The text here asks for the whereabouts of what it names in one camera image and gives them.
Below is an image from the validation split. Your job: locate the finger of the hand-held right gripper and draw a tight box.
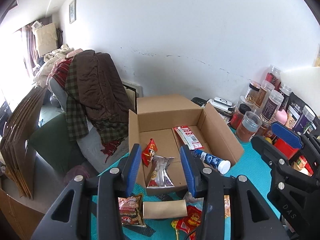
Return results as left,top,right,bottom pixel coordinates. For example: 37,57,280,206
251,135,293,170
271,121,320,155

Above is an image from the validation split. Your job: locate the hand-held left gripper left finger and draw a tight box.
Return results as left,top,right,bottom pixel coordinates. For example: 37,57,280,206
31,144,142,240

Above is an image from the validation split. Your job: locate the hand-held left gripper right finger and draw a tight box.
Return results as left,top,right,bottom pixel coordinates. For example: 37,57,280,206
180,145,287,240

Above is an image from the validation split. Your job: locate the small orange snack packet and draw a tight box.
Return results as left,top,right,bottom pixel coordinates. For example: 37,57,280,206
141,139,158,167

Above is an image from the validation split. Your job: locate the blue tube with white cap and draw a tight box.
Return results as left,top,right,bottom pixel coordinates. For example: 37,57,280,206
191,149,231,175

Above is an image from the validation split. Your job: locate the silver snack packet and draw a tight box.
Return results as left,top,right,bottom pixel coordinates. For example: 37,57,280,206
146,155,175,188

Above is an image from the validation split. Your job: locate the long red and white packet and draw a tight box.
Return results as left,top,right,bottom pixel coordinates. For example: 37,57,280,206
173,126,205,150

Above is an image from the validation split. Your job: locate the brown patterned snack packet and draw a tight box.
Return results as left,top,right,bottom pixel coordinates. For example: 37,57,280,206
118,194,147,228

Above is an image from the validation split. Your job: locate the small brown cardboard box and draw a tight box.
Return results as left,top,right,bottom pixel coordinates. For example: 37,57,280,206
142,199,188,219

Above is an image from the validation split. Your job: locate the red and yellow snack packet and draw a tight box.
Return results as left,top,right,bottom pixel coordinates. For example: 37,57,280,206
171,205,203,240

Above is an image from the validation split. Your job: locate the red thermos bottle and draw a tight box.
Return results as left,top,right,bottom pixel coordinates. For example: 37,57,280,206
272,137,300,160

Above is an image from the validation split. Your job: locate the pink container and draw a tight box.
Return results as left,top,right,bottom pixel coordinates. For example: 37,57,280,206
274,110,288,124

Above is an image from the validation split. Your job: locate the teal bubble mat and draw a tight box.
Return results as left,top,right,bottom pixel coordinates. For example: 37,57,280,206
91,140,285,240

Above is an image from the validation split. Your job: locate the black printed pouch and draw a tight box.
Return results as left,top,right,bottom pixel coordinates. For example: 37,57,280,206
285,92,313,130

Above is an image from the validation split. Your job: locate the clear jar with purple label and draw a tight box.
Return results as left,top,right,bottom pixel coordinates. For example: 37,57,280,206
295,105,316,134

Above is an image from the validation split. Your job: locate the tall clear jar dark label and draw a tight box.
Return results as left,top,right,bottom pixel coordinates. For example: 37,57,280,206
277,84,293,110
260,90,284,124

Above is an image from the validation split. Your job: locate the wide jar of brown powder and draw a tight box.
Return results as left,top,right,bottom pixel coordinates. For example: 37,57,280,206
236,111,262,142

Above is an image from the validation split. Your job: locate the red and yellow box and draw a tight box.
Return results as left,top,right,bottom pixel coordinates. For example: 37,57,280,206
291,155,314,175

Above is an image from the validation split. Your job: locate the tall clear jar brown label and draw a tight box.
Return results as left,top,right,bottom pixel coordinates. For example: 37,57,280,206
254,80,275,113

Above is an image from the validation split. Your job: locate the grey chair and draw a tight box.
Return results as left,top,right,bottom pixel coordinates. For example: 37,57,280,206
49,77,130,170

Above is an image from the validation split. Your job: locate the clear jar with nuts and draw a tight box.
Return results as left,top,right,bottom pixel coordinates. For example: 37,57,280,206
245,81,260,104

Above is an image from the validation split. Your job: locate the mauve cushion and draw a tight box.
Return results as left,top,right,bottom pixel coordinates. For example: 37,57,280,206
64,166,90,188

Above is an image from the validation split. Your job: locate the clear jar with red contents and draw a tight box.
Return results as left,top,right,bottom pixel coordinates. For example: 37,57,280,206
265,65,282,85

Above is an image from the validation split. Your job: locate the white remote device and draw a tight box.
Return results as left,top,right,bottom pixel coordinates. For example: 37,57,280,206
207,97,234,113

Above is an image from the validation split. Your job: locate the black device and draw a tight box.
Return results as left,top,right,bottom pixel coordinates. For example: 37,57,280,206
191,97,208,108

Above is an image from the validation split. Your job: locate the dark green ottoman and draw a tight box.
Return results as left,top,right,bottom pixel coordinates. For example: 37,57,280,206
29,110,85,175

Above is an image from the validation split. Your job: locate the brown jacket on chair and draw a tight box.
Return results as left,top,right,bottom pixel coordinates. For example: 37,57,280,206
65,60,129,145

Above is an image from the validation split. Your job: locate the stack of flattened cardboard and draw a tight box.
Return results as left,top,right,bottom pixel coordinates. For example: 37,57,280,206
0,86,48,200

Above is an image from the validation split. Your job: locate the red striped cloth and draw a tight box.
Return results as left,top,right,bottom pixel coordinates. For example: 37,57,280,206
51,57,73,90

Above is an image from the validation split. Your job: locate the large brown cardboard box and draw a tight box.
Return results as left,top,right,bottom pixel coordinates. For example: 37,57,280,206
0,187,45,240

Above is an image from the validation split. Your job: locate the pile of pale bedding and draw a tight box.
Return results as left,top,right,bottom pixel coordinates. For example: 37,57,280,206
34,44,84,88

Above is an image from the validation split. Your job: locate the cream padded board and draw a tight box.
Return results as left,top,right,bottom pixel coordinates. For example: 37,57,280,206
34,22,59,57

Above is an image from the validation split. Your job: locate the purple curtain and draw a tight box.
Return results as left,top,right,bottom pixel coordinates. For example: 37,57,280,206
21,22,38,75

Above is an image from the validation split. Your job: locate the framed wall picture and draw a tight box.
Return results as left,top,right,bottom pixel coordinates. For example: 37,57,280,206
69,0,77,25

